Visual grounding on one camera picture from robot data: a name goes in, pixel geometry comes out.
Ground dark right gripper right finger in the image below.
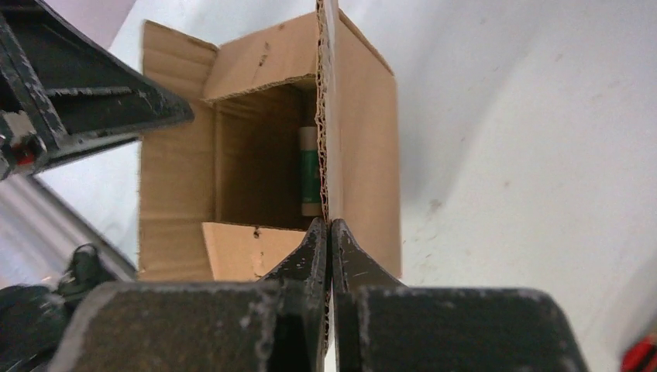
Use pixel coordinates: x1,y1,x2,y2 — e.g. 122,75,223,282
331,219,587,371

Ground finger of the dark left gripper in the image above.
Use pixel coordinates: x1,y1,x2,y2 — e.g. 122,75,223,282
1,1,194,178

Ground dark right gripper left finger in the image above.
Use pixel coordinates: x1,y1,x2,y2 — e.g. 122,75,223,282
49,219,329,371

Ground green white item in box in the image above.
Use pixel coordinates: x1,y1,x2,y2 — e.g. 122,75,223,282
299,126,322,217

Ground brown cardboard express box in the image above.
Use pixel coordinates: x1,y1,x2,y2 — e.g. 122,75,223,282
137,0,402,284

